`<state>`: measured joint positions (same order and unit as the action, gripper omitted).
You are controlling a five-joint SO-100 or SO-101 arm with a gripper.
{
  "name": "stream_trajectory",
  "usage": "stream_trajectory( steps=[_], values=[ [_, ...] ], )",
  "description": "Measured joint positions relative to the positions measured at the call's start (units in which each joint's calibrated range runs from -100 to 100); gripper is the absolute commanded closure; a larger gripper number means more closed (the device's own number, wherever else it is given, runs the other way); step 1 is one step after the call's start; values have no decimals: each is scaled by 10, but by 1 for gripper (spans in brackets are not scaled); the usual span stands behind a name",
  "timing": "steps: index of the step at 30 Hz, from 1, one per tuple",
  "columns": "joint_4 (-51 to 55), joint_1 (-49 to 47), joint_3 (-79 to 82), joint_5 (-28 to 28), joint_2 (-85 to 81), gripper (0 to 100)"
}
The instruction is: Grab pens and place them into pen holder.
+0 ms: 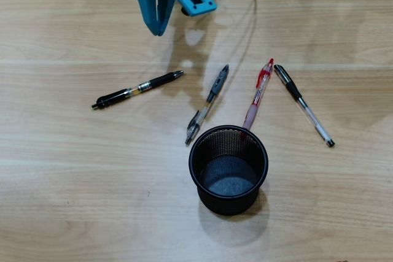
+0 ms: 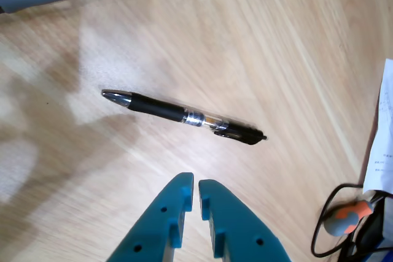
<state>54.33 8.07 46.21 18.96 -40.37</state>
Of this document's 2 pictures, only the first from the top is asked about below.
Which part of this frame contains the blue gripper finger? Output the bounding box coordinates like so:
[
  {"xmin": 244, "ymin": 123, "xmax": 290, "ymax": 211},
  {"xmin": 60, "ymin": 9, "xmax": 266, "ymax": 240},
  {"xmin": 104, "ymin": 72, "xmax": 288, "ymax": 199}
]
[
  {"xmin": 146, "ymin": 0, "xmax": 176, "ymax": 36},
  {"xmin": 131, "ymin": 0, "xmax": 158, "ymax": 35}
]

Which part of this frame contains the black retractable pen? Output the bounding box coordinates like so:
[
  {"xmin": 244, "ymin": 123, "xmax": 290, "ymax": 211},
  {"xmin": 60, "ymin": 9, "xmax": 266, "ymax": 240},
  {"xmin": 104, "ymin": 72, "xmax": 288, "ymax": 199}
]
[{"xmin": 90, "ymin": 70, "xmax": 184, "ymax": 111}]

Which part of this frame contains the clear pen grey grip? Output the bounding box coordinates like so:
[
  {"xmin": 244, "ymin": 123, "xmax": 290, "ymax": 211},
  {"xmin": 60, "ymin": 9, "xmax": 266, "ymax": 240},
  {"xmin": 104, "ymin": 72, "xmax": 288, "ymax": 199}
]
[{"xmin": 184, "ymin": 64, "xmax": 230, "ymax": 146}]

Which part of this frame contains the red retractable pen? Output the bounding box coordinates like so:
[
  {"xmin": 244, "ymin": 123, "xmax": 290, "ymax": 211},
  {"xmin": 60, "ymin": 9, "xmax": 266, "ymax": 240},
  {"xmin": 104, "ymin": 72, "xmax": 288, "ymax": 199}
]
[{"xmin": 241, "ymin": 58, "xmax": 274, "ymax": 131}]

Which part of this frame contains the clear pen black cap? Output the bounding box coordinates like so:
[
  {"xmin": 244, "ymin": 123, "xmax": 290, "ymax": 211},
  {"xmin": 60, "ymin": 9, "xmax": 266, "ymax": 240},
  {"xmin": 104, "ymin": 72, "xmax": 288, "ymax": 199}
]
[{"xmin": 273, "ymin": 64, "xmax": 335, "ymax": 148}]

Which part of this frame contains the black mesh pen holder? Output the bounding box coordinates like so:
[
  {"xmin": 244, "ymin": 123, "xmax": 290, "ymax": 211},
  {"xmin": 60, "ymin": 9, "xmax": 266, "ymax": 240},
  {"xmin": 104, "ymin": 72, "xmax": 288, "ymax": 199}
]
[{"xmin": 188, "ymin": 125, "xmax": 270, "ymax": 216}]

